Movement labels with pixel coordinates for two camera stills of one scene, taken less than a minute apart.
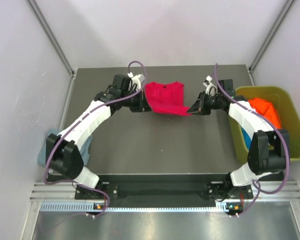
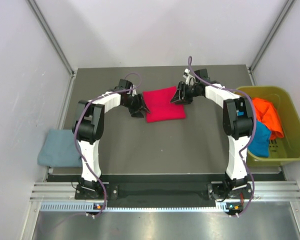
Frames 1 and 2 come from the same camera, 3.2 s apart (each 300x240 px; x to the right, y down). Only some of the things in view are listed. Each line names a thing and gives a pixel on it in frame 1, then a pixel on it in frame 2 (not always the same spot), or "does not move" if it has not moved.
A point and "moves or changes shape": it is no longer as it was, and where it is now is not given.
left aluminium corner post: x=52 y=38 does not move
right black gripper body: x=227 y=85 to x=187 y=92
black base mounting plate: x=164 y=188 does not move
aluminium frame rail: x=50 y=191 does not move
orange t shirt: x=267 y=109 does not move
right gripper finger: x=198 y=106 to x=178 y=97
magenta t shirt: x=166 y=98 moves or changes shape
